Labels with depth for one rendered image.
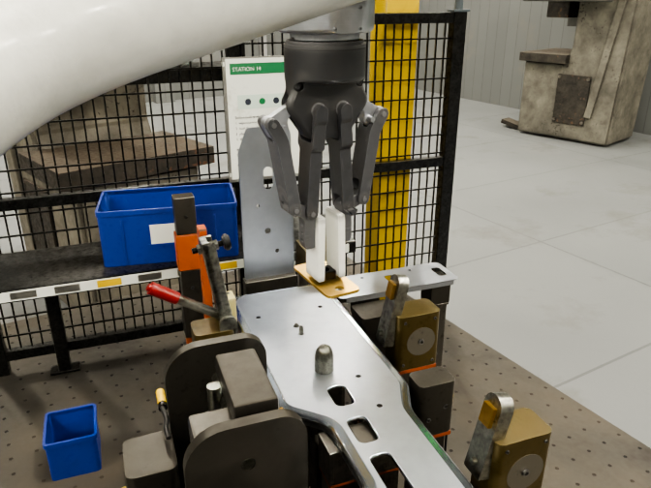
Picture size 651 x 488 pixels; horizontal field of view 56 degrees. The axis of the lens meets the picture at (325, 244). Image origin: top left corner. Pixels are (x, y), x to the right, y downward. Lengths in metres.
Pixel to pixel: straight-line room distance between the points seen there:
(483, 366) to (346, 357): 0.64
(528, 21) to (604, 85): 2.49
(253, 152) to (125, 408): 0.67
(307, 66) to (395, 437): 0.57
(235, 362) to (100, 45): 0.51
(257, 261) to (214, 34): 1.08
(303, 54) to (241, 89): 1.00
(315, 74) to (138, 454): 0.50
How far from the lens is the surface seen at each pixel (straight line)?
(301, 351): 1.11
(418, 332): 1.16
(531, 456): 0.92
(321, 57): 0.55
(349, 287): 0.62
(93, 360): 1.74
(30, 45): 0.29
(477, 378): 1.61
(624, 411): 2.88
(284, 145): 0.56
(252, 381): 0.71
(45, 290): 1.41
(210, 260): 1.03
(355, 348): 1.12
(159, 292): 1.05
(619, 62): 7.41
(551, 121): 7.79
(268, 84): 1.56
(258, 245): 1.35
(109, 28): 0.30
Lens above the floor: 1.59
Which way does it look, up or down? 22 degrees down
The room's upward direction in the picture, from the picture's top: straight up
